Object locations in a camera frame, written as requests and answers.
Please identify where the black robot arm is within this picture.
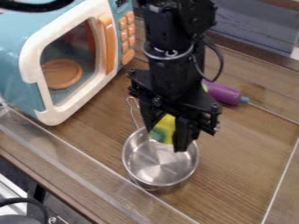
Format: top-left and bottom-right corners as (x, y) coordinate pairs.
(127, 0), (222, 152)

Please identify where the clear acrylic barrier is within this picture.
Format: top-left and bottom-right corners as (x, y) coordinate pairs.
(0, 99), (199, 224)

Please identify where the silver pot with handle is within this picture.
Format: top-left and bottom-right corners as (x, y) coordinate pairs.
(122, 97), (201, 193)

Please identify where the blue toy microwave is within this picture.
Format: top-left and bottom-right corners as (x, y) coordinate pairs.
(0, 0), (137, 126)

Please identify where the purple toy eggplant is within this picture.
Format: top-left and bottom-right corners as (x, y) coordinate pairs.
(202, 80), (250, 106)

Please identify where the yellow toy banana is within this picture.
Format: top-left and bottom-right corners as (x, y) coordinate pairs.
(149, 82), (210, 145)

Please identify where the black cable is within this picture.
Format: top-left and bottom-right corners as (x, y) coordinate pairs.
(0, 197), (51, 224)

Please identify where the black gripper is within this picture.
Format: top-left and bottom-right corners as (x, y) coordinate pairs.
(127, 52), (222, 152)

